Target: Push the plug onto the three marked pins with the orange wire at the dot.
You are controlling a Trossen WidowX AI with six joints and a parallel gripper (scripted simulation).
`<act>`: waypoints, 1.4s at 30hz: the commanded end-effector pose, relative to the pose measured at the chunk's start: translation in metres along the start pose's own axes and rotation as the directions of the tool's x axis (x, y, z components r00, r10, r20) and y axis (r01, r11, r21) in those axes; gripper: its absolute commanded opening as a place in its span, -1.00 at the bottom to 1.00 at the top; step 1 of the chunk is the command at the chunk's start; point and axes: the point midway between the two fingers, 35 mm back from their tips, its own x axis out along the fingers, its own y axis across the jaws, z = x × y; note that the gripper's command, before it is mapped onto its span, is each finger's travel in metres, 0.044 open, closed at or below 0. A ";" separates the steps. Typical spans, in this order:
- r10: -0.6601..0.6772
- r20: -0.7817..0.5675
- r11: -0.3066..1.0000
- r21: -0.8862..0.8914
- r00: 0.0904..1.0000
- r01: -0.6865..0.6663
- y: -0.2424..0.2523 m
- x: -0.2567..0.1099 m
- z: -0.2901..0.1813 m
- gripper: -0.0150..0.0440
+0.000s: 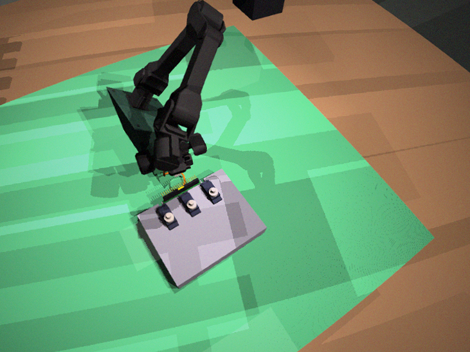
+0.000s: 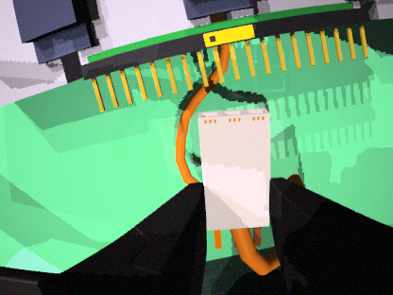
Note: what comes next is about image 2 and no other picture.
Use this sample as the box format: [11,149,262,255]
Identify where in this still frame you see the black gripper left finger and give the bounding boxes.
[0,182,208,295]

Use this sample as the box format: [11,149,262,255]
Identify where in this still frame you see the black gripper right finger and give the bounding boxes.
[269,178,393,295]

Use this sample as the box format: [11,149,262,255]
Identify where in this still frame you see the black pin header strip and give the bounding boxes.
[79,3,370,79]

